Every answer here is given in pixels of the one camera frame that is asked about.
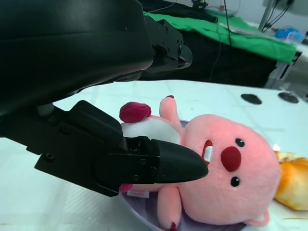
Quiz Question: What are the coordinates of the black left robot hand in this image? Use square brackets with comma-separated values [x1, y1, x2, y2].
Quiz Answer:
[0, 0, 209, 198]

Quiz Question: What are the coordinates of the pink plush doll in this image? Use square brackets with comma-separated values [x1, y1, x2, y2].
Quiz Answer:
[119, 95, 282, 231]

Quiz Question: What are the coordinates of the purple plastic plate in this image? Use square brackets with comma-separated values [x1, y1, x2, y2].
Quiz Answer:
[119, 119, 256, 231]

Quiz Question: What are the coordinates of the black table cloth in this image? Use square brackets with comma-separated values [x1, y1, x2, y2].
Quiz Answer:
[141, 0, 279, 88]

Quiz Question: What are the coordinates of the green cloth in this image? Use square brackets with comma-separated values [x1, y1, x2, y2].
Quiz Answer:
[143, 11, 297, 64]

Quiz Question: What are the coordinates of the blue plastic bag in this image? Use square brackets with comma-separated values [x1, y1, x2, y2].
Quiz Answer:
[275, 27, 305, 43]

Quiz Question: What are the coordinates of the orange and white bread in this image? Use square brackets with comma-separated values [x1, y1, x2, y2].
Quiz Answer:
[273, 144, 308, 211]

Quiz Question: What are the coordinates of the black table cable hole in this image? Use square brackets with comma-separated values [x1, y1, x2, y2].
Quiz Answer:
[241, 93, 262, 105]

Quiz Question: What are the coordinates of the grey metal post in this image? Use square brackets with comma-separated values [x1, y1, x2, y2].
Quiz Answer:
[258, 0, 274, 31]

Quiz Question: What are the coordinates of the black round cable base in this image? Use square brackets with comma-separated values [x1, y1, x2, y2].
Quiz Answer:
[278, 90, 300, 104]

